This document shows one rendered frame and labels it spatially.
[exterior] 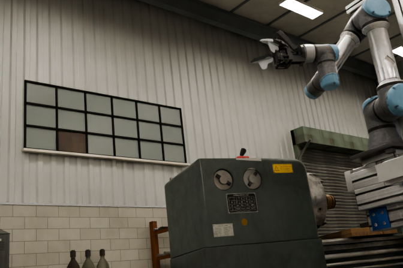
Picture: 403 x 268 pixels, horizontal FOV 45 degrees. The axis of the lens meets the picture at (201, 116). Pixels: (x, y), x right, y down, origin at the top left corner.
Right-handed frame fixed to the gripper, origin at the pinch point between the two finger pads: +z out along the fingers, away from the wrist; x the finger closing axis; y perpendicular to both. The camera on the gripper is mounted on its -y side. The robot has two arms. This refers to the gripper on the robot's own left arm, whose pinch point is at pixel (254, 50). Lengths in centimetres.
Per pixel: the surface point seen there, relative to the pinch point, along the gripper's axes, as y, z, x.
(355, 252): 69, -60, 78
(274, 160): 27, -19, 53
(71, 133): -319, 116, 704
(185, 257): 64, 26, 75
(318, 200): 43, -45, 71
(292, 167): 30, -28, 56
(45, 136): -304, 160, 682
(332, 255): 70, -46, 75
